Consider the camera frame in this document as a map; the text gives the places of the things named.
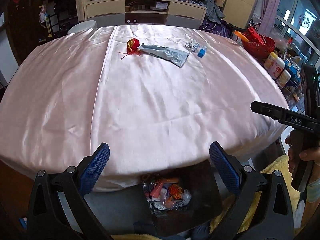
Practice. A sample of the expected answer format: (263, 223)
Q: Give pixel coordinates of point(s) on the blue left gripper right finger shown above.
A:
(227, 167)

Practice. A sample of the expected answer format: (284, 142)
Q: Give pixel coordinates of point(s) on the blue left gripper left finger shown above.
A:
(91, 167)

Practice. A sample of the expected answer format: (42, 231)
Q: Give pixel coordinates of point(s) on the pink plastic horn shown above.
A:
(156, 191)

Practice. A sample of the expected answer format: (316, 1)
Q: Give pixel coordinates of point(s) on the small white blue box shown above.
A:
(202, 51)

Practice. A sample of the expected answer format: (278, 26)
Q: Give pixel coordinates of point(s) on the grey-blue snack packet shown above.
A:
(175, 56)

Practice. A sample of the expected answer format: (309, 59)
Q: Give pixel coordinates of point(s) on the clear plastic bag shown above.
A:
(184, 200)

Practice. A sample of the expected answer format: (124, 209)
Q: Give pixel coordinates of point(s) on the red orange wrapper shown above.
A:
(175, 191)

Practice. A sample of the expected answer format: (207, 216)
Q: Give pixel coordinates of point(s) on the silver foil wrapper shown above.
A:
(160, 205)

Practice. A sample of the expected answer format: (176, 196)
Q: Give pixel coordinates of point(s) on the black trash bin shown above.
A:
(205, 203)

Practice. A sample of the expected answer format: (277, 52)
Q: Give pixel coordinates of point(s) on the person's right hand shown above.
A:
(306, 155)

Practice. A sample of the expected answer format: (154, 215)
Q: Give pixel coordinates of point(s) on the white yellow label bottle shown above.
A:
(283, 78)

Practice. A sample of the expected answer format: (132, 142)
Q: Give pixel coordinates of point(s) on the white red label bottle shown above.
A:
(276, 68)

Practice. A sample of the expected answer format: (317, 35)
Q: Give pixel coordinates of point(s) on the white supplement bottle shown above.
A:
(270, 61)

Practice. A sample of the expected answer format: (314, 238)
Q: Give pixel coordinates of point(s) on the pink satin tablecloth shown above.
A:
(72, 94)

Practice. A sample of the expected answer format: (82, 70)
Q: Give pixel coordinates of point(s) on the orange stick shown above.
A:
(241, 36)

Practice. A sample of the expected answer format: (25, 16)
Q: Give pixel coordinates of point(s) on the purple bag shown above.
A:
(220, 29)

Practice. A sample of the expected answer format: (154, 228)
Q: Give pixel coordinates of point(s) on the red ball ornament with tassel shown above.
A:
(132, 48)

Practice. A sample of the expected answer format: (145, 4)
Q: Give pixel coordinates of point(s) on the white blue paper scraps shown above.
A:
(192, 46)

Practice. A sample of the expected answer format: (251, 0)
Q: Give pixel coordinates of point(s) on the pink curtain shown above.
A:
(268, 16)

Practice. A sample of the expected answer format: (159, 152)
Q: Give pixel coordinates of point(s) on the white stool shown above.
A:
(83, 26)

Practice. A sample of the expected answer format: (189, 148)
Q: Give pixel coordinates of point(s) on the beige tv cabinet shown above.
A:
(120, 12)

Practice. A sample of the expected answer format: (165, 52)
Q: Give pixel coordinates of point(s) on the red wire basket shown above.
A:
(259, 46)

